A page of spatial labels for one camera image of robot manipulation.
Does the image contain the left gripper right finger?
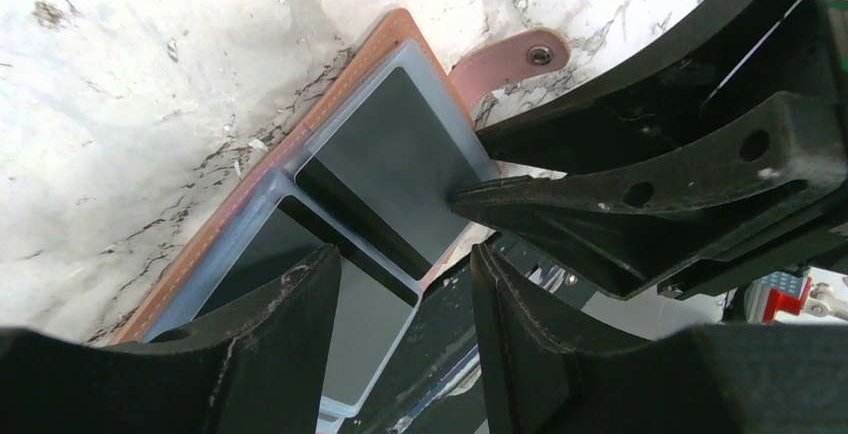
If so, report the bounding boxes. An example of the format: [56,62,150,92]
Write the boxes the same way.
[470,244,847,433]

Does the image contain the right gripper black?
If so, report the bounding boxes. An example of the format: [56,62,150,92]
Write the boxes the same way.
[453,0,847,299]

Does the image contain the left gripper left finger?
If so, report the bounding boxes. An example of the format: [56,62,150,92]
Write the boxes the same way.
[1,245,340,433]

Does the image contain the black card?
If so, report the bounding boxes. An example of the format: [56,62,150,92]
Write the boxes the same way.
[199,195,419,408]
[294,67,496,280]

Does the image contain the brown leather card holder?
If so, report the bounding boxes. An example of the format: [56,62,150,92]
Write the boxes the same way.
[120,8,570,433]

